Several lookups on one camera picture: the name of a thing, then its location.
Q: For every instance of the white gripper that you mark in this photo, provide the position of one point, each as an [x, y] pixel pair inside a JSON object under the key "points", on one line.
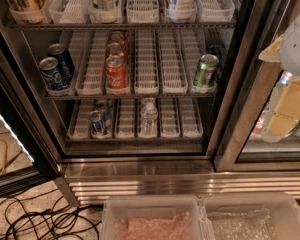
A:
{"points": [[297, 50]]}

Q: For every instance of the closed glass fridge door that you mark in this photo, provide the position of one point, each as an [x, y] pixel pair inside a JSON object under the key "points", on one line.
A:
{"points": [[251, 88]]}

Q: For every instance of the clear water bottle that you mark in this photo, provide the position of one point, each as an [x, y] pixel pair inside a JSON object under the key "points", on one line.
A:
{"points": [[149, 116]]}

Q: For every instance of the open fridge door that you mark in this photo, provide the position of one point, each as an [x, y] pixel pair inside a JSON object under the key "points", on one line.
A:
{"points": [[19, 126]]}

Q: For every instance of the silver blue can behind glass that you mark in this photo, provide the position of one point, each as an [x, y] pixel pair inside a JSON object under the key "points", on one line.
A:
{"points": [[285, 77]]}

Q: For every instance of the orange can behind glass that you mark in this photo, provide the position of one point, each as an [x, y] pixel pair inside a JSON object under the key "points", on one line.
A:
{"points": [[258, 126]]}

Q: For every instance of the green soda can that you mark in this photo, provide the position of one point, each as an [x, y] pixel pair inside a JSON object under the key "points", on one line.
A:
{"points": [[205, 72]]}

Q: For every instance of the right clear plastic bin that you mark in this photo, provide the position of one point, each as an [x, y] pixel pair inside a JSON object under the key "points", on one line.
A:
{"points": [[259, 216]]}

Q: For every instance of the clear plastic bin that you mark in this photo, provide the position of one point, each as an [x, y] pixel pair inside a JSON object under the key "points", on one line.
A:
{"points": [[259, 216], [155, 217]]}

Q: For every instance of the front red cola can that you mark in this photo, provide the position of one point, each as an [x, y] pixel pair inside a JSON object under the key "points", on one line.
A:
{"points": [[116, 72]]}

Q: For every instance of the red cola can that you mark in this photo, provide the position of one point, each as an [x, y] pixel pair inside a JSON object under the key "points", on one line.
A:
{"points": [[117, 37], [115, 49], [116, 72]]}

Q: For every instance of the rear red cola can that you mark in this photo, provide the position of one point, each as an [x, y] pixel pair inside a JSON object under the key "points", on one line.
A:
{"points": [[117, 37]]}

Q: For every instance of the middle red cola can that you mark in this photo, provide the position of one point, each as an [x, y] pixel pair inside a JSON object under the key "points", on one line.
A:
{"points": [[115, 49]]}

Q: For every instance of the rear small blue can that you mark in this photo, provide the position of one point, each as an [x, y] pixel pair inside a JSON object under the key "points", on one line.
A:
{"points": [[102, 105]]}

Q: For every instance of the small blue can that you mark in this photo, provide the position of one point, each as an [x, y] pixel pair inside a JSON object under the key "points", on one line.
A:
{"points": [[102, 105], [97, 122]]}

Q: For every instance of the left clear plastic bin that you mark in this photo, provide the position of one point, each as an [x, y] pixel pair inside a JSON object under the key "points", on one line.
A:
{"points": [[155, 217]]}

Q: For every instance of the front small blue can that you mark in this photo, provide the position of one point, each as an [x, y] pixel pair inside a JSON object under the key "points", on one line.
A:
{"points": [[97, 122]]}

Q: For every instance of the rear blue soda can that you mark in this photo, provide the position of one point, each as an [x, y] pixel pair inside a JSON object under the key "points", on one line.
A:
{"points": [[61, 53]]}

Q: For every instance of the blue soda can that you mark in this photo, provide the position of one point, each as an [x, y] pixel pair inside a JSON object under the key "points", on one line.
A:
{"points": [[52, 75], [61, 53]]}

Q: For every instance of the front blue soda can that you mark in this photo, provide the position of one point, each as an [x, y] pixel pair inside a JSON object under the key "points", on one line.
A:
{"points": [[52, 75]]}

